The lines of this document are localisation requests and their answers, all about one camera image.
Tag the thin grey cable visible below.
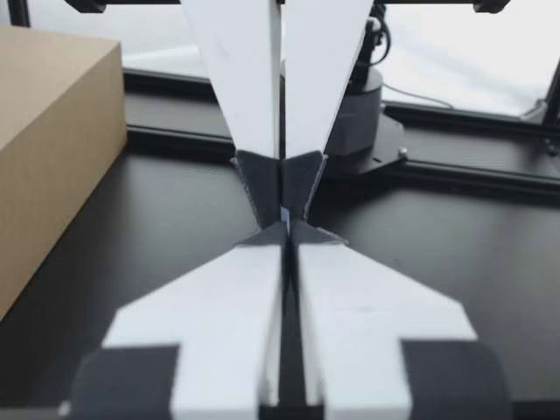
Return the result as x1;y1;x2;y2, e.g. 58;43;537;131
381;84;454;109

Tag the cardboard box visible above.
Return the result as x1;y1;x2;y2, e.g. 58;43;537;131
0;24;129;324

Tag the black frame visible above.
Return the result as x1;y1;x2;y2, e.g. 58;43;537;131
0;0;560;197

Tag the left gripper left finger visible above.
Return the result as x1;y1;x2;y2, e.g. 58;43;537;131
56;220;288;420

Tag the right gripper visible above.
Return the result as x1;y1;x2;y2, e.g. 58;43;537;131
60;0;511;229

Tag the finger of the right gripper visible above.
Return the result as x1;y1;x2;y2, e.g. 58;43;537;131
282;0;378;220

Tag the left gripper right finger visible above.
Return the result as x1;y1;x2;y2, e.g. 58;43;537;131
288;217;513;420

